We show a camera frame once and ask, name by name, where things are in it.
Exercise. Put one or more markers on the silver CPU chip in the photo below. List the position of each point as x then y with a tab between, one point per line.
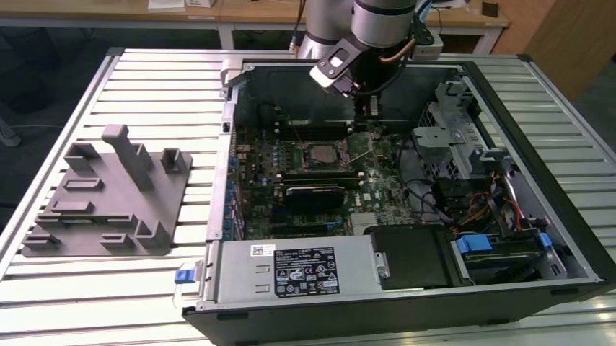
323	153

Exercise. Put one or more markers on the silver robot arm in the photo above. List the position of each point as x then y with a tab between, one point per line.
379	25

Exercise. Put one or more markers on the silver coin battery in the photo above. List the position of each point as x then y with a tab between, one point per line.
380	132

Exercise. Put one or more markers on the black RAM slot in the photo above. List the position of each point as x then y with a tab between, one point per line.
327	133
327	124
316	174
327	138
352	186
316	178
316	182
327	129

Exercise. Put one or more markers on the metal drive cage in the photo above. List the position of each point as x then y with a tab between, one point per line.
439	138

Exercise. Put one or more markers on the small brown box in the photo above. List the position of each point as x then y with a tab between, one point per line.
489	10

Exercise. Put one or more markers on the green motherboard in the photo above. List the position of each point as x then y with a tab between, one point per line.
388	187

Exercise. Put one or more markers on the black graphics card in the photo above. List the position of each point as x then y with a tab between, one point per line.
315	198

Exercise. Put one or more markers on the white box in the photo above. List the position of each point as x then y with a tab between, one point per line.
165	4
207	3

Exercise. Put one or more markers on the small silver heatsink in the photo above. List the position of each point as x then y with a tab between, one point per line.
363	220

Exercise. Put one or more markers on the wooden cabinet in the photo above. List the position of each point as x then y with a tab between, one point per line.
571	43

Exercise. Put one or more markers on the black expansion slot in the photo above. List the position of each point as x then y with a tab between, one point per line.
298	229

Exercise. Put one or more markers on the black plastic shroud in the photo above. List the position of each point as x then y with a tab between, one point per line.
408	257

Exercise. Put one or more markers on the hard disk in blue carrier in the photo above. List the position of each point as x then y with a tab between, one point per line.
473	245

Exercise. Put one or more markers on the wooden desk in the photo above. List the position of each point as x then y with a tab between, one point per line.
120	16

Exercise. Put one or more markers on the silver power supply unit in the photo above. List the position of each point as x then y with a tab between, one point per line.
240	266

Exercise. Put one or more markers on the grey parts rack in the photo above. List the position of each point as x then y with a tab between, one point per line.
120	194

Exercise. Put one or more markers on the green RAM stick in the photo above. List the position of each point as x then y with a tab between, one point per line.
102	219

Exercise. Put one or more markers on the blue case latch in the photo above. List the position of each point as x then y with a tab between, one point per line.
183	277

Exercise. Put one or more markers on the black PC case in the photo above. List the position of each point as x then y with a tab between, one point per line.
336	326

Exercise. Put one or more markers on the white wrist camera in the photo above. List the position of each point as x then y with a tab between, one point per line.
427	50
331	68

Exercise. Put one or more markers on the grey metal bracket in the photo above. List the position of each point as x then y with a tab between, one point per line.
231	72

